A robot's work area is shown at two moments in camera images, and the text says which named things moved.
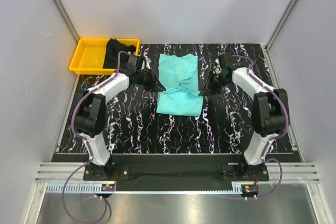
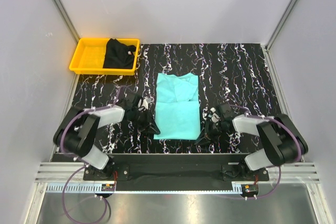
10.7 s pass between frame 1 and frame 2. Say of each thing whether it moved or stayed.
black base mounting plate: stayed
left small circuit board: stayed
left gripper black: moved
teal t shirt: moved
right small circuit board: stayed
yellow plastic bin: stayed
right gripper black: moved
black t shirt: stayed
